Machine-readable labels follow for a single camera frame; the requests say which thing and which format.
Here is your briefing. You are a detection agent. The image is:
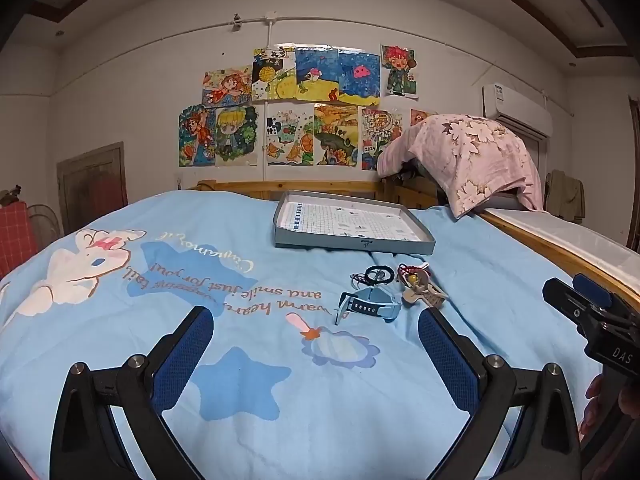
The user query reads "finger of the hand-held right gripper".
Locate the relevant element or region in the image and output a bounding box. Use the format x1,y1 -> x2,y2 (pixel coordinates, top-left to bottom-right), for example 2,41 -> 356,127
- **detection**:
573,273 -> 640,332
542,276 -> 609,344

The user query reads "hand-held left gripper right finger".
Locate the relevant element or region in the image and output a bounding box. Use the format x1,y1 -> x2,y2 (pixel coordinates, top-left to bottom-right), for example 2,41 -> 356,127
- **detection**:
418,306 -> 584,480

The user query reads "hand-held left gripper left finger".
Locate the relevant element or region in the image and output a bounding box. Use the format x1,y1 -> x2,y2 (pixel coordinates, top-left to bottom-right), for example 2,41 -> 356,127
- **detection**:
50,305 -> 216,480

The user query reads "beige hair claw clip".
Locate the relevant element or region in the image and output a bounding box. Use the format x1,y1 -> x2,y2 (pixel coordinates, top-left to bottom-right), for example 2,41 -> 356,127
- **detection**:
402,280 -> 449,309

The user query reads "brown hair tie with flower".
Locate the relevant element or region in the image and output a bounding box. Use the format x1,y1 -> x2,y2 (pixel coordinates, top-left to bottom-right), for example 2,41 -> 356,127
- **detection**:
397,261 -> 432,288

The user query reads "blue smart watch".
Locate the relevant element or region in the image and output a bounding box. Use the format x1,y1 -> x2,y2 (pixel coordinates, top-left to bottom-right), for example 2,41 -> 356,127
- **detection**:
336,287 -> 403,325

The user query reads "grey cardboard tray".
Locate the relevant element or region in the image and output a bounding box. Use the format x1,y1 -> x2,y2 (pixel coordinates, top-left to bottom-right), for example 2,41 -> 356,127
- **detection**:
273,190 -> 436,255

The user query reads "person's right hand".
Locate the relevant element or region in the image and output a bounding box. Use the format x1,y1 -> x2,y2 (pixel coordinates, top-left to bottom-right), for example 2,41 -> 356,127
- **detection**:
579,373 -> 606,437

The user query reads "white mattress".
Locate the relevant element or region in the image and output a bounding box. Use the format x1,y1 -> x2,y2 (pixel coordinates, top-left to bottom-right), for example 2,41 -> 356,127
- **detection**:
482,195 -> 640,301

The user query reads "light blue printed blanket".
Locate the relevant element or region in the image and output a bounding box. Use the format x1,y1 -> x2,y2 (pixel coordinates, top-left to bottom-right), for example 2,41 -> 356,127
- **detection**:
0,187 -> 606,480

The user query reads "olive hanging jacket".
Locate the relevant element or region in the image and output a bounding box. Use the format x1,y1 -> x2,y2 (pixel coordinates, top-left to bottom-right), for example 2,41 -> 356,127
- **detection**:
544,170 -> 587,223

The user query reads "pink floral quilt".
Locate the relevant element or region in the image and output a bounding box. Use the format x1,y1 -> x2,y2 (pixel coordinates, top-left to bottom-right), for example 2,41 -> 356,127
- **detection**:
376,114 -> 545,220

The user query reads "dark cloth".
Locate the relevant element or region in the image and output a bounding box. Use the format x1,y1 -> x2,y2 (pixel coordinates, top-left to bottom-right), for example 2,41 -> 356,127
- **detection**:
392,162 -> 448,196

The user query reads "brown wooden door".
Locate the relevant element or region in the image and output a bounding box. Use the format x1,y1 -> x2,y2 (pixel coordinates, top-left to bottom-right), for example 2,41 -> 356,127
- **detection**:
56,141 -> 126,235

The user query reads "white air conditioner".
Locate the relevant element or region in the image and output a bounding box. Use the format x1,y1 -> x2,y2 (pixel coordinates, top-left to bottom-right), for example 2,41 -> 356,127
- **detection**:
481,82 -> 555,137

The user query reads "red checkered cloth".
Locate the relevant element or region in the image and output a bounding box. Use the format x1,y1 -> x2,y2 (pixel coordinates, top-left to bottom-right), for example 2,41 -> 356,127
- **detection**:
0,200 -> 41,281

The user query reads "black fuzzy hair tie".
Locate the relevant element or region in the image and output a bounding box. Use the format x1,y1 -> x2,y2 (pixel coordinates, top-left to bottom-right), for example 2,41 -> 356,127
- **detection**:
363,264 -> 397,286

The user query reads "white wire fan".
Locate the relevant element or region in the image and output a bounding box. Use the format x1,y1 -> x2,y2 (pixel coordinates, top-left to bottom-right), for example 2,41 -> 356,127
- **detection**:
25,204 -> 63,251

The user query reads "group of colourful wall drawings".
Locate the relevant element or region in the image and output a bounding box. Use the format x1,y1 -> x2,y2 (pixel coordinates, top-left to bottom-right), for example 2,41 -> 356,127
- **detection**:
177,44 -> 441,172

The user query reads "white wall cable conduit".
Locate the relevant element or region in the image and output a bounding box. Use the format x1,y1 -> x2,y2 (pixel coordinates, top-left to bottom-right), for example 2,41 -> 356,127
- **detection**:
90,9 -> 576,116

